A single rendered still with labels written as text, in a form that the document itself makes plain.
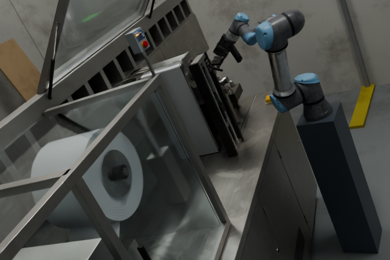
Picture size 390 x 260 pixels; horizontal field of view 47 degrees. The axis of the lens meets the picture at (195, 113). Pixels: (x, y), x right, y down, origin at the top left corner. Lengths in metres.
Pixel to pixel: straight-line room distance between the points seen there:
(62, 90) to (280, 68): 1.00
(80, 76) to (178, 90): 0.51
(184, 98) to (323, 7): 2.40
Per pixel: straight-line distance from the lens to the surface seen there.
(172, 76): 2.30
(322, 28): 4.52
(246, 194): 2.02
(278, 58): 2.10
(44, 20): 5.68
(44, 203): 1.07
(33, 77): 4.90
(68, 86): 2.07
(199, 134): 2.42
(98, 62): 2.29
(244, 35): 2.40
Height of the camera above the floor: 1.99
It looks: 21 degrees down
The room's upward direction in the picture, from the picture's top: 25 degrees counter-clockwise
